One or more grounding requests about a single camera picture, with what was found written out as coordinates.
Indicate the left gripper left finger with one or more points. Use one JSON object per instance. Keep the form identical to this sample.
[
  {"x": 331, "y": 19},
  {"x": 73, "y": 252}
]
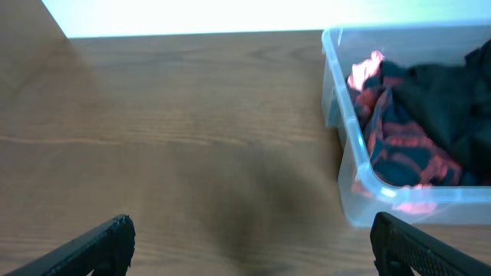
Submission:
[{"x": 104, "y": 250}]

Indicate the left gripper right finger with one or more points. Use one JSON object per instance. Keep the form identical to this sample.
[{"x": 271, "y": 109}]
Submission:
[{"x": 401, "y": 249}]

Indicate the red navy plaid shirt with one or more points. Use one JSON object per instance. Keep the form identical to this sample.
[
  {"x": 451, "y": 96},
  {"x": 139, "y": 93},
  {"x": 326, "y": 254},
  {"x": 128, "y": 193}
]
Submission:
[{"x": 400, "y": 151}]

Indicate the black shirt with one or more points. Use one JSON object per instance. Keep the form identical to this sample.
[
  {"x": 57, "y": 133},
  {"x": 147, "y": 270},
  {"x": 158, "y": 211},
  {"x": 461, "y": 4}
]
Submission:
[{"x": 452, "y": 104}]

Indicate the coral pink garment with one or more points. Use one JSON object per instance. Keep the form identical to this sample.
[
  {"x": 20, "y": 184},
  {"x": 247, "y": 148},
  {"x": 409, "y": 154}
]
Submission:
[{"x": 363, "y": 71}]

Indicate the clear plastic storage bin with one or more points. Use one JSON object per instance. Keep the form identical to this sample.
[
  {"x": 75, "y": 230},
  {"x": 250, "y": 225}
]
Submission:
[{"x": 362, "y": 193}]

